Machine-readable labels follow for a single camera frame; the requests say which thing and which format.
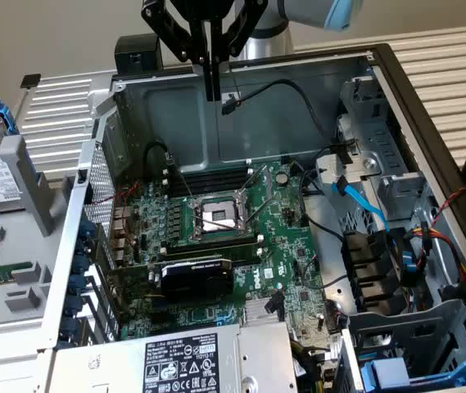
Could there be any grey metal drive cage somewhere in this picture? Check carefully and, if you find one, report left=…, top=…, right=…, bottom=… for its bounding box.
left=334, top=75, right=427, bottom=224

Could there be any looped black cable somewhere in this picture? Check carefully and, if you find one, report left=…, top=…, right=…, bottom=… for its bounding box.
left=144, top=140, right=176, bottom=175

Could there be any metal socket cover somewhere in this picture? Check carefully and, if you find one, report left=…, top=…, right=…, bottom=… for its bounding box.
left=234, top=163, right=275, bottom=206

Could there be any CPU socket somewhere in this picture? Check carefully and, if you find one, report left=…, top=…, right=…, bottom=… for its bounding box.
left=189, top=192, right=256, bottom=242

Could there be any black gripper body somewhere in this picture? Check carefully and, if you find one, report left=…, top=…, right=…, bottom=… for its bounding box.
left=162, top=0, right=254, bottom=21

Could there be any black yellow braided wire bundle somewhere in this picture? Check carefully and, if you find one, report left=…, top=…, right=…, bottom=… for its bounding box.
left=289, top=337, right=342, bottom=393

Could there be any grey parts rack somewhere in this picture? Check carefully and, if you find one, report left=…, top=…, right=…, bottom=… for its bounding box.
left=0, top=134, right=79, bottom=341

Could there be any black RAM slot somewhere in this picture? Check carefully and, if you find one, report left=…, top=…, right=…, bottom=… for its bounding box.
left=162, top=247, right=265, bottom=267
left=162, top=233, right=263, bottom=253
left=162, top=158, right=255, bottom=185
left=161, top=169, right=254, bottom=197

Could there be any black fan shroud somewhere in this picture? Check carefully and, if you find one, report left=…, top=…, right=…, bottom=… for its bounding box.
left=340, top=228, right=412, bottom=318

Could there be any white cable label tag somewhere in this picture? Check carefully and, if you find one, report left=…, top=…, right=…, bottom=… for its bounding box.
left=327, top=332, right=343, bottom=362

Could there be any metal locking lever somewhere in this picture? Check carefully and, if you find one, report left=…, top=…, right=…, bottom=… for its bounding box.
left=243, top=195, right=268, bottom=228
left=170, top=161, right=196, bottom=205

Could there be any black graphics card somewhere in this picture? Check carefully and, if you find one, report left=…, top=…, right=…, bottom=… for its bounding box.
left=107, top=253, right=236, bottom=306

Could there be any thick black cable angled plug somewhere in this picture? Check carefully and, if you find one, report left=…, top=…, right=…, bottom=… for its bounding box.
left=265, top=289, right=286, bottom=321

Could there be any blue data wire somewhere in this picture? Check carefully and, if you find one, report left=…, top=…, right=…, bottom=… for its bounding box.
left=333, top=175, right=420, bottom=286

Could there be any thin black cable with plug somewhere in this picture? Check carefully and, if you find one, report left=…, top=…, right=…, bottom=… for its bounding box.
left=219, top=77, right=359, bottom=165

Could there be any red yellow black power wire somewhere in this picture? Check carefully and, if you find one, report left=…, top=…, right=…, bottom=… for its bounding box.
left=404, top=220, right=466, bottom=287

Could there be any thin black wire red tip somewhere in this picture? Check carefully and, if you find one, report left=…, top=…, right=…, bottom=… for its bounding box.
left=227, top=61, right=244, bottom=106

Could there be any green motherboard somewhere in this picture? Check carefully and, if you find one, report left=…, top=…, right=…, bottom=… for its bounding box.
left=109, top=157, right=342, bottom=365

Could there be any silver finned heat sink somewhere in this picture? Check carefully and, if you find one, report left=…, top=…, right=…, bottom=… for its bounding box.
left=243, top=296, right=287, bottom=327

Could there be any red black twisted wire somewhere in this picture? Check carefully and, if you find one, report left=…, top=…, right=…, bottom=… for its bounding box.
left=428, top=183, right=466, bottom=230

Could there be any metal rear port block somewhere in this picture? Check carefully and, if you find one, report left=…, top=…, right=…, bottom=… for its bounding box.
left=109, top=204, right=138, bottom=263

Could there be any grey power supply unit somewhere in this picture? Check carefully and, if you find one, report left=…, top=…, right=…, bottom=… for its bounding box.
left=48, top=321, right=299, bottom=393

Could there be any black box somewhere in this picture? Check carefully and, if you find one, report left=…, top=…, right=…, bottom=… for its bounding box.
left=113, top=32, right=165, bottom=78

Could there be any grey open PC case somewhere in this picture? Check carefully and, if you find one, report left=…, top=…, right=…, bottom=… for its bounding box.
left=38, top=43, right=466, bottom=393

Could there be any grey metal disk bay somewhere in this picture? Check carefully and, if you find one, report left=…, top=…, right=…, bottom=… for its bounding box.
left=337, top=298, right=466, bottom=393

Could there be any blue disk bracket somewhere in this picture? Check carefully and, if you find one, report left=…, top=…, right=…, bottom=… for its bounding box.
left=358, top=342, right=466, bottom=392

